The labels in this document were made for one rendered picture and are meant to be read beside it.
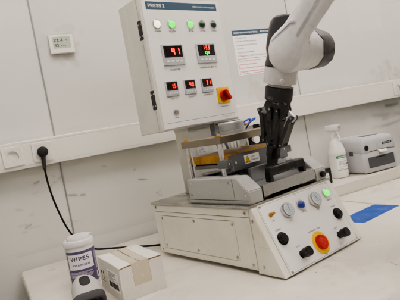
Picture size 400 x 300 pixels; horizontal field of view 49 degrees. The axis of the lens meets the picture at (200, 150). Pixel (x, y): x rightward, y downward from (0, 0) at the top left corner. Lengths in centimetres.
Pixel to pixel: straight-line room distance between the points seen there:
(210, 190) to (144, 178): 65
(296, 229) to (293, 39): 48
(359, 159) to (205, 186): 107
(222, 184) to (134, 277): 33
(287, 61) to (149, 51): 50
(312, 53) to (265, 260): 51
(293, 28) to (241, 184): 40
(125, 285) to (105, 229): 67
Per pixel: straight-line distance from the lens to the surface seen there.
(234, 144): 134
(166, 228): 144
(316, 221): 125
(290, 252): 114
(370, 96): 253
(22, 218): 174
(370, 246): 129
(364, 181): 207
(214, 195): 121
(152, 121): 139
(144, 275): 117
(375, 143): 218
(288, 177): 123
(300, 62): 103
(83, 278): 118
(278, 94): 117
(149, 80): 138
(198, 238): 131
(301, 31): 102
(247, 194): 112
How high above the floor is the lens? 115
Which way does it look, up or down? 3 degrees down
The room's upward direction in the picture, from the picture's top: 10 degrees counter-clockwise
